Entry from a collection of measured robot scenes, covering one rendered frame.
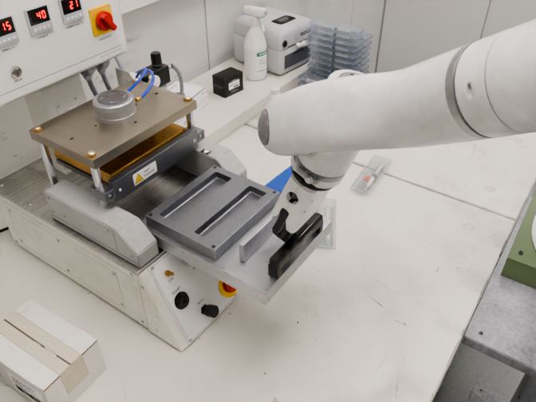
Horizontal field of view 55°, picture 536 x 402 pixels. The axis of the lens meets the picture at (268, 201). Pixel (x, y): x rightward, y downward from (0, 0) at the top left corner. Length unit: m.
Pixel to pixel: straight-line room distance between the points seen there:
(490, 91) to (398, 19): 2.95
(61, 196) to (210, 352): 0.42
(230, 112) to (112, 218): 0.81
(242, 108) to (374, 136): 1.16
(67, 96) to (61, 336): 0.49
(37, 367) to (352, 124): 0.68
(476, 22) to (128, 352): 2.70
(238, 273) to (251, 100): 0.97
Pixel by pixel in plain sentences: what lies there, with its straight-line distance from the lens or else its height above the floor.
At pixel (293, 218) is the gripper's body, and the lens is 0.79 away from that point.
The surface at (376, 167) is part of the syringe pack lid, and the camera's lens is 1.49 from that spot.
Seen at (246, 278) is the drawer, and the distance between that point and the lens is 0.87.
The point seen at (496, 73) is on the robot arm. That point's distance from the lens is 0.46.
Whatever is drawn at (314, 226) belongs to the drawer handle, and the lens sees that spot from 0.91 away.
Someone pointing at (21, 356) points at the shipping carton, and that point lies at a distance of 1.02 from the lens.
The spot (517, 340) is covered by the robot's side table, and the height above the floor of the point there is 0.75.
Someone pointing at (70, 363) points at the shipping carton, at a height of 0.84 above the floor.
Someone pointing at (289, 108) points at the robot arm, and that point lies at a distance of 0.61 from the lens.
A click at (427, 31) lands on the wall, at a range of 3.36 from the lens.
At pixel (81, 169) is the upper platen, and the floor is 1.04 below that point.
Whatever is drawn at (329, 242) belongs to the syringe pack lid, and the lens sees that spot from 1.23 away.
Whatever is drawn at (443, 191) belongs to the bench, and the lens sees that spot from 1.49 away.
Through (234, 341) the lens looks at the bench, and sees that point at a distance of 1.06.
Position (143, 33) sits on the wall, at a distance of 1.74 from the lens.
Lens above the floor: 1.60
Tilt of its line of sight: 38 degrees down
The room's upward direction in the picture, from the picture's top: straight up
